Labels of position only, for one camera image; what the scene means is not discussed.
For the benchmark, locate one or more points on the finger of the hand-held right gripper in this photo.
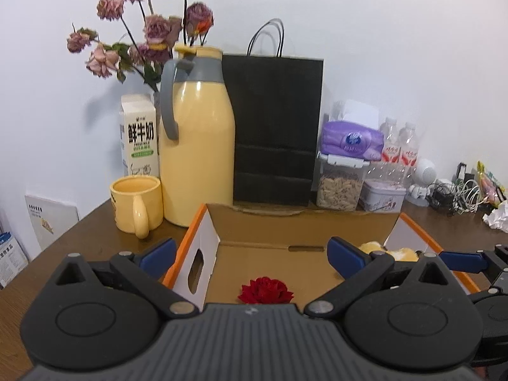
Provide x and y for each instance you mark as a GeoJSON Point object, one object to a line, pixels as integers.
{"type": "Point", "coordinates": [462, 262]}

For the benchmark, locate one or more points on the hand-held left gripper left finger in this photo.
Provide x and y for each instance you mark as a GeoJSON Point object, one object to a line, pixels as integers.
{"type": "Point", "coordinates": [158, 254]}

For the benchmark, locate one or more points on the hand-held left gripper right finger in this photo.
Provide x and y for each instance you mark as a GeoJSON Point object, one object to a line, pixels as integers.
{"type": "Point", "coordinates": [345, 257]}

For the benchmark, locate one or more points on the yellow plush toy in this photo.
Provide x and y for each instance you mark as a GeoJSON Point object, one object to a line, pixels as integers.
{"type": "Point", "coordinates": [399, 254]}

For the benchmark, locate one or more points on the red flower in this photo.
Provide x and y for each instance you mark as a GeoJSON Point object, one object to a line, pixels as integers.
{"type": "Point", "coordinates": [265, 290]}

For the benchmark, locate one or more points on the red cardboard box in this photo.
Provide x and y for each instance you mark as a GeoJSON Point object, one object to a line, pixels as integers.
{"type": "Point", "coordinates": [254, 226]}

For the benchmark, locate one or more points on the crumpled white paper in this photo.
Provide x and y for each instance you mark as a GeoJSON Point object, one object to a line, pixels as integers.
{"type": "Point", "coordinates": [498, 218]}

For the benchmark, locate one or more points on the yellow mug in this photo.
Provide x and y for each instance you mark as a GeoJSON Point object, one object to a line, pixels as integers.
{"type": "Point", "coordinates": [131, 198]}

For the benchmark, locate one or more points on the clear seed container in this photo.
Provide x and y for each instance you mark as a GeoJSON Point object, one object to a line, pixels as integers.
{"type": "Point", "coordinates": [339, 190]}

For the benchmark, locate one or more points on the small printed tin box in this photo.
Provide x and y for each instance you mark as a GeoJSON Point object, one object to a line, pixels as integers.
{"type": "Point", "coordinates": [383, 196]}

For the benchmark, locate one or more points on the colourful snack packet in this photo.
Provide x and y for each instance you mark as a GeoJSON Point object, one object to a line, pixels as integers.
{"type": "Point", "coordinates": [490, 184]}

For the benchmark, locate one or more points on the black power adapter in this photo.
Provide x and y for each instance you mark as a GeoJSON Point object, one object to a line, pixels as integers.
{"type": "Point", "coordinates": [463, 171]}

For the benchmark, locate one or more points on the white robot figurine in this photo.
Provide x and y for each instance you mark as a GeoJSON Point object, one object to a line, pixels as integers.
{"type": "Point", "coordinates": [424, 172]}

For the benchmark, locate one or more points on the white flat carton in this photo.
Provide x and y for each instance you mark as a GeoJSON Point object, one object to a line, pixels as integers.
{"type": "Point", "coordinates": [51, 218]}

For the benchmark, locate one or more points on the yellow thermos jug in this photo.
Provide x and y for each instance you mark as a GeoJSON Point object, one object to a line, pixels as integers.
{"type": "Point", "coordinates": [198, 147]}

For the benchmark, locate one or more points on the purple tissue pack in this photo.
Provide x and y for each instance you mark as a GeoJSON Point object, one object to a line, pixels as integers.
{"type": "Point", "coordinates": [349, 141]}

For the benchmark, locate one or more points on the clear water bottle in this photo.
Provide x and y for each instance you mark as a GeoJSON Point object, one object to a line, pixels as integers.
{"type": "Point", "coordinates": [389, 147]}
{"type": "Point", "coordinates": [408, 151]}

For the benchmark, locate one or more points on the white milk carton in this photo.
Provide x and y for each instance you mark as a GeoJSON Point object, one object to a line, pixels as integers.
{"type": "Point", "coordinates": [139, 135]}

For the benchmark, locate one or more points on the black paper bag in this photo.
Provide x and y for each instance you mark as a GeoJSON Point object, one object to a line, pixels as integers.
{"type": "Point", "coordinates": [274, 127]}

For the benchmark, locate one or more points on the blue and white booklet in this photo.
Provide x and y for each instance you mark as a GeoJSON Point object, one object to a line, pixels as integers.
{"type": "Point", "coordinates": [10, 258]}

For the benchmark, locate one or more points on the grey vase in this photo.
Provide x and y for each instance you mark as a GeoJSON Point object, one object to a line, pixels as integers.
{"type": "Point", "coordinates": [156, 101]}

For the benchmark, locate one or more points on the dried pink roses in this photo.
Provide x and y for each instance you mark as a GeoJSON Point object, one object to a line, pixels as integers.
{"type": "Point", "coordinates": [156, 27]}

